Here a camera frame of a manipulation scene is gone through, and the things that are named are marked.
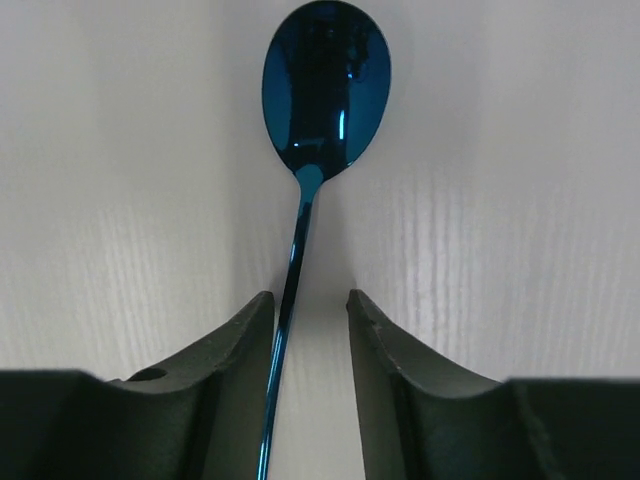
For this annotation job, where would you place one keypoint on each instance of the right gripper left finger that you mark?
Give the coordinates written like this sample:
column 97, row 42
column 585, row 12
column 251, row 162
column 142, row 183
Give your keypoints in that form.
column 196, row 415

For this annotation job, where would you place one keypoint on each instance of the blue metallic spoon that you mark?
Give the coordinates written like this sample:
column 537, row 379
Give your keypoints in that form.
column 325, row 86

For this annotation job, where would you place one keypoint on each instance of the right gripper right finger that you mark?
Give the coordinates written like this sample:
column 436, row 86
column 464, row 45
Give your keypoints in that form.
column 423, row 416

